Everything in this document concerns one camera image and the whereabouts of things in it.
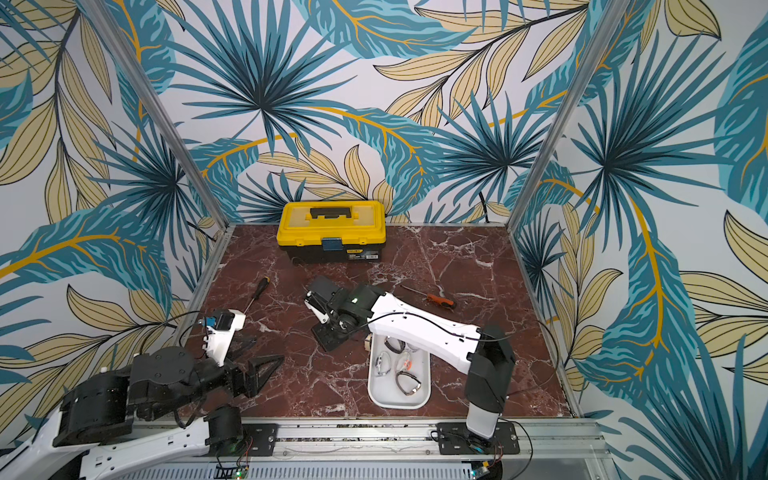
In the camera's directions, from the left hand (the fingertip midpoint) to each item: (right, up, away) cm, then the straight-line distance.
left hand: (268, 358), depth 60 cm
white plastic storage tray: (+27, -12, +22) cm, 37 cm away
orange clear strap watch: (+29, -10, +24) cm, 39 cm away
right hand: (+9, +1, +14) cm, 16 cm away
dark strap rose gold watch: (+26, -6, +29) cm, 40 cm away
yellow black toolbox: (+8, +28, +37) cm, 47 cm away
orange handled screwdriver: (+42, +5, +38) cm, 56 cm away
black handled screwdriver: (-18, +10, +40) cm, 46 cm away
